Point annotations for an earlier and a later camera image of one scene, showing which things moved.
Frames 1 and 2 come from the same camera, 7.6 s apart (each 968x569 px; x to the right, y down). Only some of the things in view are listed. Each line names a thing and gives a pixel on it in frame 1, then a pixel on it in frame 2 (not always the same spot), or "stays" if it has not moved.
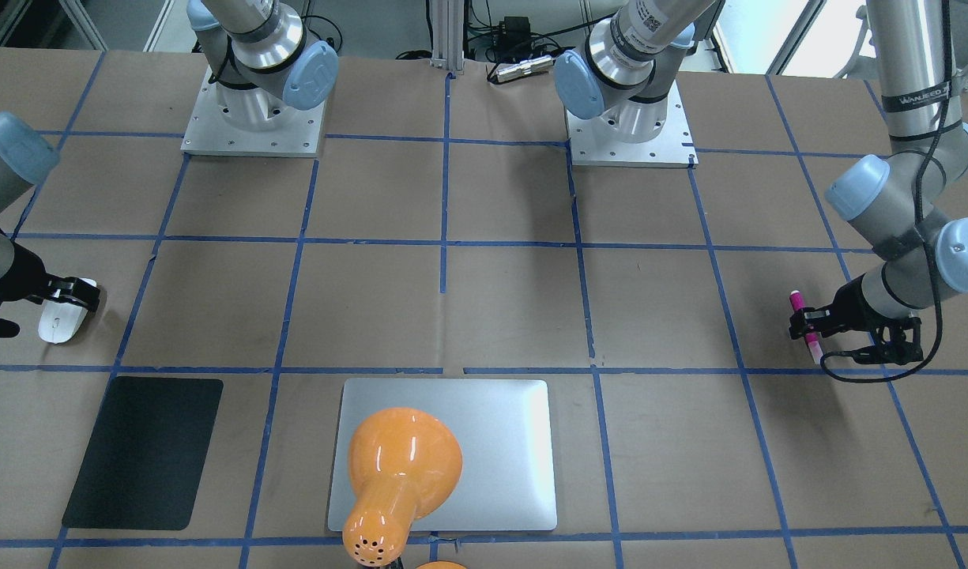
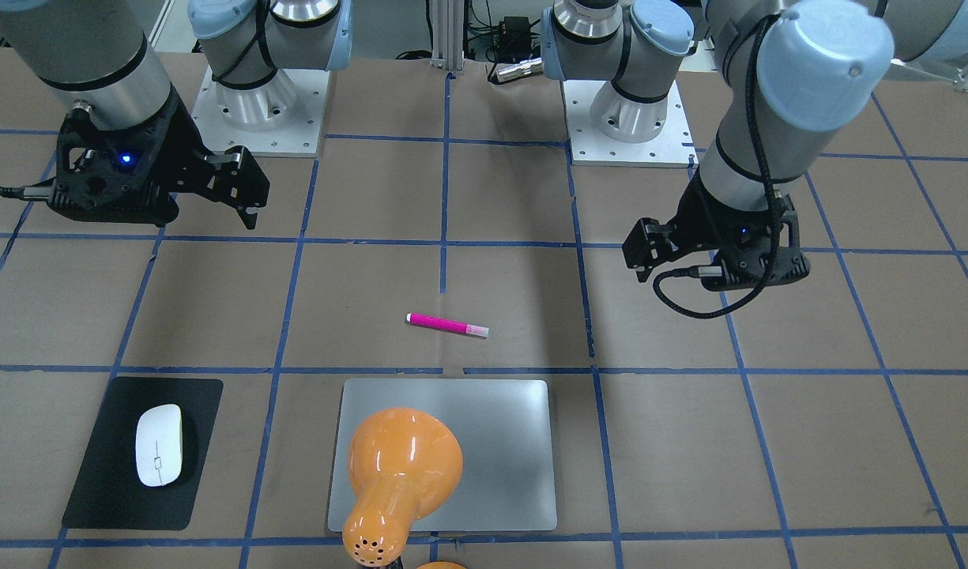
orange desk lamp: (404, 464) stays
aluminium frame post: (448, 33) stays
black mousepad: (145, 461) stays
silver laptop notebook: (506, 481) stays
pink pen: (811, 339) -> (447, 324)
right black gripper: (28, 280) -> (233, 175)
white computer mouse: (58, 322) -> (159, 446)
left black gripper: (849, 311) -> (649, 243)
